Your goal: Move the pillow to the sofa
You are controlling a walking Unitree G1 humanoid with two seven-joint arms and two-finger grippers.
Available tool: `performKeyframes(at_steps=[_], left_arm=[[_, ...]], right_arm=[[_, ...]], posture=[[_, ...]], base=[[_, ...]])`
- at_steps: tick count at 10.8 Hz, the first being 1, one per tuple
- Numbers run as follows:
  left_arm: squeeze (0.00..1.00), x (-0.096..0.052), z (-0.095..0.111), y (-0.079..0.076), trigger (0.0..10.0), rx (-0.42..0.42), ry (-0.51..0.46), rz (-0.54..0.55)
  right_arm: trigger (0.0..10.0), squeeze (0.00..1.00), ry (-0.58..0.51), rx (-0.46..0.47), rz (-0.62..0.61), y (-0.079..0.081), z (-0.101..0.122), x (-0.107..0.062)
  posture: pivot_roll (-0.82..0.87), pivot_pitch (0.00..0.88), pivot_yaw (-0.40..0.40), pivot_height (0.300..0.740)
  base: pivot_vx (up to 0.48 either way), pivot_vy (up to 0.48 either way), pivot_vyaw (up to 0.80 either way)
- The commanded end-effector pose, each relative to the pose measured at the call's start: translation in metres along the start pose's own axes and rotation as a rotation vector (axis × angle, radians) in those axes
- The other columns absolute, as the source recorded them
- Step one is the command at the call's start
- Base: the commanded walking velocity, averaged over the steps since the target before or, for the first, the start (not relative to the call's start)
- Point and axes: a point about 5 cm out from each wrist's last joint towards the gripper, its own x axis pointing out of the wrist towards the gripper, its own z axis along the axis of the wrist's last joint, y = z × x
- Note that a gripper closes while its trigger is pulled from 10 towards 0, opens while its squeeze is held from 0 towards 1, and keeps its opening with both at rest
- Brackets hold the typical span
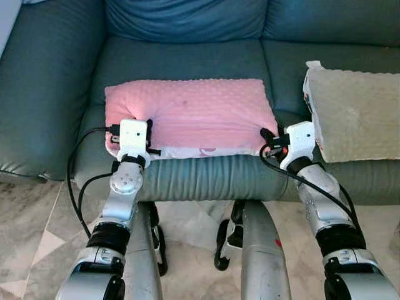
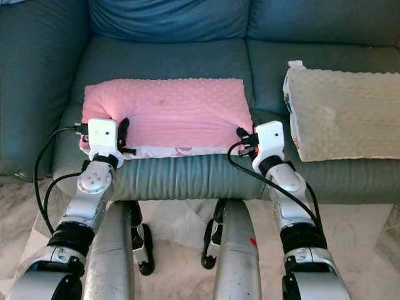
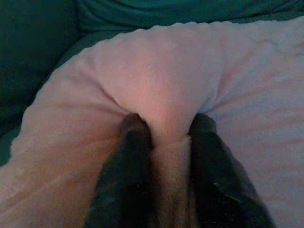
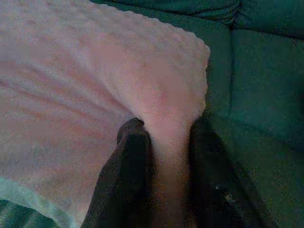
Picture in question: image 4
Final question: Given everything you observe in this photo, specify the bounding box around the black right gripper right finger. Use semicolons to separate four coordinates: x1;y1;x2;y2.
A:
189;118;245;228

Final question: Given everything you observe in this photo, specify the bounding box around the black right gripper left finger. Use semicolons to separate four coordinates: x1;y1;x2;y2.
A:
82;118;153;228

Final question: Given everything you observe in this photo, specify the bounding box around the pink dimpled pillow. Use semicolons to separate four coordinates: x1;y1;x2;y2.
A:
0;0;211;228

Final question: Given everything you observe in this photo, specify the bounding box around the dark green sofa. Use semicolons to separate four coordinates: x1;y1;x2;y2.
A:
0;0;304;228

